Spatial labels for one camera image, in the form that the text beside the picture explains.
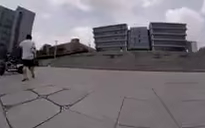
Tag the tall grey building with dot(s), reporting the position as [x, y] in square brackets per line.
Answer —
[6, 26]

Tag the dark vehicle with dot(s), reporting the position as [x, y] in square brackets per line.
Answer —
[13, 66]

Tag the grey stone slab pavement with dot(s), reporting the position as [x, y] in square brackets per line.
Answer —
[123, 83]

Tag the grey layered building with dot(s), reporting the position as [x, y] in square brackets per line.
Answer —
[140, 38]

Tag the low brown building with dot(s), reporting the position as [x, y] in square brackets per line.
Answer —
[65, 48]

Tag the grass slope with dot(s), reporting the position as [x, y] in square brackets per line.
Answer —
[133, 60]

